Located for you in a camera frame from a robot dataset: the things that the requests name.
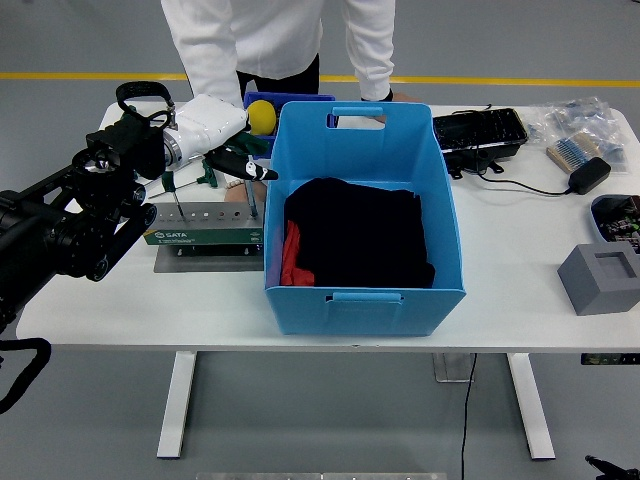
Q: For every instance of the person's left forearm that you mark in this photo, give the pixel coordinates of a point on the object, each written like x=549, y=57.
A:
x=372, y=50

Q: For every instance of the small dark blue bin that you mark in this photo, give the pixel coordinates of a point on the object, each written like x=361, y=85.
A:
x=300, y=96

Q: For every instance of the grey metal wrench holder stand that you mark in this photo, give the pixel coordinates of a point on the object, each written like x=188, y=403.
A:
x=210, y=235

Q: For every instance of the grey metal table bracket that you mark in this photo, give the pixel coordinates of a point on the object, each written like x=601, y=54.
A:
x=452, y=367

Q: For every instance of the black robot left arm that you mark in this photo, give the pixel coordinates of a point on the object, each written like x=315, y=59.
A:
x=50, y=235

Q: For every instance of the black power adapter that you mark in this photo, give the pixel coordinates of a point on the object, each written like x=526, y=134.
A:
x=590, y=175

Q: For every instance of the person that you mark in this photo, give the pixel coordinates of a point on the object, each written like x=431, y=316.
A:
x=270, y=35

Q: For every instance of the black plastic tray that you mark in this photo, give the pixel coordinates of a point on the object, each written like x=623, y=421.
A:
x=480, y=130

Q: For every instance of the yellow ball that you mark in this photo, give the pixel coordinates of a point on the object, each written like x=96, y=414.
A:
x=262, y=117

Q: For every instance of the white table leg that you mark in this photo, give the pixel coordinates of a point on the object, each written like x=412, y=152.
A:
x=532, y=405
x=175, y=405

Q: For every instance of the clear plastic component bags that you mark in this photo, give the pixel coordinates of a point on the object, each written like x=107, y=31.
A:
x=575, y=117

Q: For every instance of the light blue parts bowl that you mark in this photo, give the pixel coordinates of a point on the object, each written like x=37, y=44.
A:
x=617, y=220

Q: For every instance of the red cloth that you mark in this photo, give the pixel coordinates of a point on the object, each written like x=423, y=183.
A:
x=292, y=255

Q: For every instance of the person's right forearm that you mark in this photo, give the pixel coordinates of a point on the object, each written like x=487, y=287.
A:
x=205, y=60

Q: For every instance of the black cloth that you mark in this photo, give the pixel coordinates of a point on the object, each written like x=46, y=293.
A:
x=360, y=235

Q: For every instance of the person's left hand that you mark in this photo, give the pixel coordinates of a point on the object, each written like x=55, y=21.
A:
x=404, y=98

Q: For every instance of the taped resistor strip bundle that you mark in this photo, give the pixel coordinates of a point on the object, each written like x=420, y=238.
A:
x=570, y=150

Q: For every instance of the person's right hand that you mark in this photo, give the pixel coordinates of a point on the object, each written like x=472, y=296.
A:
x=235, y=194

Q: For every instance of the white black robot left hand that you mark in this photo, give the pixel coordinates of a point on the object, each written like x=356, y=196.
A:
x=210, y=122

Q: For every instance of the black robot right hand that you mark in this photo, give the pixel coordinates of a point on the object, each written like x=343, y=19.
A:
x=607, y=467

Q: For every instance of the large light blue storage box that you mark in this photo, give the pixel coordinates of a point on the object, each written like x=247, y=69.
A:
x=370, y=315

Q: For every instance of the black table control panel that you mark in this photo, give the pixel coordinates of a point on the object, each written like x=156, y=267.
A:
x=610, y=359

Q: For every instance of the grey block with square recess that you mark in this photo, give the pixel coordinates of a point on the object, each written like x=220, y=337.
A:
x=590, y=295

